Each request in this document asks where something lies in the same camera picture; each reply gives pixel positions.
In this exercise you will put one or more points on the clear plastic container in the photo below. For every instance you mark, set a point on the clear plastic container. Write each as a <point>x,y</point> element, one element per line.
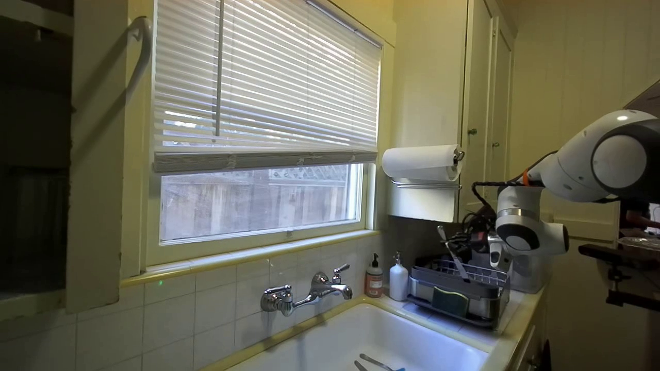
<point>528,271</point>

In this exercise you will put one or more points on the dark green rack caddy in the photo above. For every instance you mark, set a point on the dark green rack caddy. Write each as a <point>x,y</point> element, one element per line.
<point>450,302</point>

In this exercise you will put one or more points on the cream framed window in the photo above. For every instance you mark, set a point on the cream framed window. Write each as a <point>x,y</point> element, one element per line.
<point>260,202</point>

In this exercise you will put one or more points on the white paper towel roll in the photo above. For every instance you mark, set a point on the white paper towel roll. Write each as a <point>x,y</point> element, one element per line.
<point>418,163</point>

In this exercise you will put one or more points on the brown soap pump bottle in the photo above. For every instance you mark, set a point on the brown soap pump bottle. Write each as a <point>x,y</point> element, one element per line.
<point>373,279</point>

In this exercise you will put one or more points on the dark metal bracket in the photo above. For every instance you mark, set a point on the dark metal bracket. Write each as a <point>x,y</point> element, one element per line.
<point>629,271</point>

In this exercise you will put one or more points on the grey dish rack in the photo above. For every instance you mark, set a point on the grey dish rack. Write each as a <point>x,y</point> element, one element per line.
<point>481,296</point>

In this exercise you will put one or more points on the blind tilt wand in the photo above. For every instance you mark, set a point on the blind tilt wand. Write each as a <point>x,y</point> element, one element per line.
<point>219,68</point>

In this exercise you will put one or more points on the cream open cupboard door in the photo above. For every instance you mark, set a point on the cream open cupboard door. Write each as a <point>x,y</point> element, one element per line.
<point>99,172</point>

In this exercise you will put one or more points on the dark open cupboard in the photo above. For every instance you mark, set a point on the dark open cupboard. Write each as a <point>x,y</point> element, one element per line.
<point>34,157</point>

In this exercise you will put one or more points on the white soap pump bottle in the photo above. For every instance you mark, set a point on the white soap pump bottle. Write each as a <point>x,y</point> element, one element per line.
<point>399,280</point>

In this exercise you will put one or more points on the white enamel sink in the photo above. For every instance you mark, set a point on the white enamel sink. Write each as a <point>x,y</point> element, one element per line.
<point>356,337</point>

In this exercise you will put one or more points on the cream wall cabinet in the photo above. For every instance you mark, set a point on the cream wall cabinet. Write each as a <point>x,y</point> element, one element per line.
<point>484,83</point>

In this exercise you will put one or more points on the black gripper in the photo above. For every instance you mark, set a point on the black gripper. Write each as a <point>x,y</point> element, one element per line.
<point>489,247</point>

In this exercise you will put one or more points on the chrome wall faucet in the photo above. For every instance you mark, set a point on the chrome wall faucet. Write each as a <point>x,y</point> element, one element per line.
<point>317,285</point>

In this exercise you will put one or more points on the white slatted window blind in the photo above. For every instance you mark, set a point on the white slatted window blind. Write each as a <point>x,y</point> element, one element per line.
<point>274,83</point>

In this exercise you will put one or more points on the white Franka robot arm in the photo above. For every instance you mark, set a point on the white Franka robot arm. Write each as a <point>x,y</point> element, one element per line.
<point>590,166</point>

